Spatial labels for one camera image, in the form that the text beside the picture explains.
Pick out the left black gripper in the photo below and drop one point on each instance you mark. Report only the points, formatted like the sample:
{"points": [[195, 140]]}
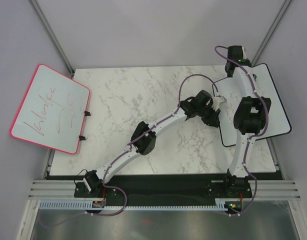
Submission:
{"points": [[212, 117]]}

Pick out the black framed whiteboard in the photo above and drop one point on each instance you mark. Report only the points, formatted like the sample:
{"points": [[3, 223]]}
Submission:
{"points": [[278, 121]]}

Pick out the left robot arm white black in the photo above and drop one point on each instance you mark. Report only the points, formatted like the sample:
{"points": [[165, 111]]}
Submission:
{"points": [[143, 139]]}

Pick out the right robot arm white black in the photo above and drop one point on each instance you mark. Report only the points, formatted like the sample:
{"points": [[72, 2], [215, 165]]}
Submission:
{"points": [[250, 120]]}

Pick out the pink framed whiteboard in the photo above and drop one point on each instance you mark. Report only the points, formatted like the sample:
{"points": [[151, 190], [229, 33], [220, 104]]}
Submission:
{"points": [[52, 111]]}

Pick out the lower black clip pink board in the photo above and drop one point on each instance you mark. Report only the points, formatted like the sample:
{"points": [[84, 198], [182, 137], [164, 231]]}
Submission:
{"points": [[82, 138]]}

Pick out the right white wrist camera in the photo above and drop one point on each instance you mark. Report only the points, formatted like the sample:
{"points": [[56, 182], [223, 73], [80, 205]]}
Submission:
{"points": [[244, 55]]}

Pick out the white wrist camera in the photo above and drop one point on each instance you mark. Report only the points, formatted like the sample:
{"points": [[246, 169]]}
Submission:
{"points": [[217, 101], [244, 55]]}

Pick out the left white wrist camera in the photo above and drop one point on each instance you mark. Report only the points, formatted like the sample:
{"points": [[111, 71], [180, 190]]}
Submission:
{"points": [[217, 101]]}

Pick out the right aluminium corner post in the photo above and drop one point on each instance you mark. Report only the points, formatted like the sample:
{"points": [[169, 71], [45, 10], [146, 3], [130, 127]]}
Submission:
{"points": [[272, 29]]}

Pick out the aluminium corner post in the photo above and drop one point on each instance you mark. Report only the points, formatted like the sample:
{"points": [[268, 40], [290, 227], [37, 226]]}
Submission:
{"points": [[51, 35], [272, 29]]}

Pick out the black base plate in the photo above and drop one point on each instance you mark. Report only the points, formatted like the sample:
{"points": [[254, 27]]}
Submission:
{"points": [[161, 190]]}

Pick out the white slotted cable duct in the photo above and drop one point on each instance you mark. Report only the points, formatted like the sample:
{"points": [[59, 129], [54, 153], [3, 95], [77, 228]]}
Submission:
{"points": [[93, 205]]}

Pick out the aluminium rail frame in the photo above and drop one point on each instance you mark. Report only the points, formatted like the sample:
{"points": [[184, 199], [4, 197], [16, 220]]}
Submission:
{"points": [[267, 190]]}

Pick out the left aluminium corner post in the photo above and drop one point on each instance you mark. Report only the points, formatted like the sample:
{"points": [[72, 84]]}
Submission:
{"points": [[51, 35]]}

